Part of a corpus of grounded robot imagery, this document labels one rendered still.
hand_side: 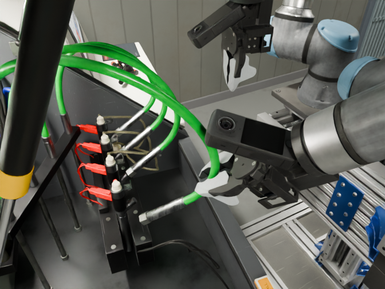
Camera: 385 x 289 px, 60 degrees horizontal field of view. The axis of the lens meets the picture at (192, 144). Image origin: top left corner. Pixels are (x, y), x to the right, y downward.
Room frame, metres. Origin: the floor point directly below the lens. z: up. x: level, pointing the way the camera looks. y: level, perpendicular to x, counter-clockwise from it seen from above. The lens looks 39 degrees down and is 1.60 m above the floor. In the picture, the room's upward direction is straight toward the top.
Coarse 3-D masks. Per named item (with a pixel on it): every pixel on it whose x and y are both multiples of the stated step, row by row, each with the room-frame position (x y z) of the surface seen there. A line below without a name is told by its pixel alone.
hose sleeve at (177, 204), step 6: (180, 198) 0.38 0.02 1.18; (168, 204) 0.38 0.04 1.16; (174, 204) 0.37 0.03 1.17; (180, 204) 0.37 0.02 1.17; (150, 210) 0.38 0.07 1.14; (156, 210) 0.38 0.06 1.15; (162, 210) 0.37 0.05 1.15; (168, 210) 0.37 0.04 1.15; (174, 210) 0.37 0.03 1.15; (150, 216) 0.37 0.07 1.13; (156, 216) 0.37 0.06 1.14; (162, 216) 0.37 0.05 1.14
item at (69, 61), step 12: (12, 60) 0.39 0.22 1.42; (60, 60) 0.38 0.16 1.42; (72, 60) 0.38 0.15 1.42; (84, 60) 0.38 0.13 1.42; (0, 72) 0.38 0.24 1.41; (12, 72) 0.39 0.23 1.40; (108, 72) 0.38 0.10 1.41; (120, 72) 0.38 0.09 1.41; (132, 84) 0.37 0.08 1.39; (144, 84) 0.37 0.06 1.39; (156, 96) 0.37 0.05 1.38; (168, 96) 0.38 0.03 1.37; (180, 108) 0.37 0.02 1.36; (192, 120) 0.37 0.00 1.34; (204, 132) 0.37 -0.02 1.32; (216, 156) 0.37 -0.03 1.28; (216, 168) 0.37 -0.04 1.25
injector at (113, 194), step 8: (120, 184) 0.47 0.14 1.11; (112, 192) 0.45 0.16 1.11; (120, 192) 0.45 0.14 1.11; (112, 200) 0.45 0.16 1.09; (120, 200) 0.45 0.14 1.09; (136, 200) 0.47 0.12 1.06; (120, 208) 0.45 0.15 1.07; (128, 208) 0.46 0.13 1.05; (120, 216) 0.45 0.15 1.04; (120, 224) 0.45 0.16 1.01; (128, 232) 0.46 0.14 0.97; (128, 240) 0.45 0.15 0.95; (128, 248) 0.45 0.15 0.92
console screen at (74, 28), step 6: (72, 12) 1.27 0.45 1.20; (72, 18) 1.15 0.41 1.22; (72, 24) 1.05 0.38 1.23; (78, 24) 1.30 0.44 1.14; (72, 30) 0.96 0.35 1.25; (78, 30) 1.17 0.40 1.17; (72, 36) 0.91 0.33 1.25; (78, 36) 1.06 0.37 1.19; (78, 42) 0.97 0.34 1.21; (84, 54) 0.96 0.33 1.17; (90, 72) 0.92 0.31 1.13
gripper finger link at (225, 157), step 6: (222, 156) 0.39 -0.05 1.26; (228, 156) 0.38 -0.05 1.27; (234, 156) 0.37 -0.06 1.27; (210, 162) 0.39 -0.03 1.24; (222, 162) 0.37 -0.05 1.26; (228, 162) 0.37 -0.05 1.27; (204, 168) 0.39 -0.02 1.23; (210, 168) 0.38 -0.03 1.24; (222, 168) 0.38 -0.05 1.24; (228, 168) 0.37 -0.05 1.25; (204, 174) 0.39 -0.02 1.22
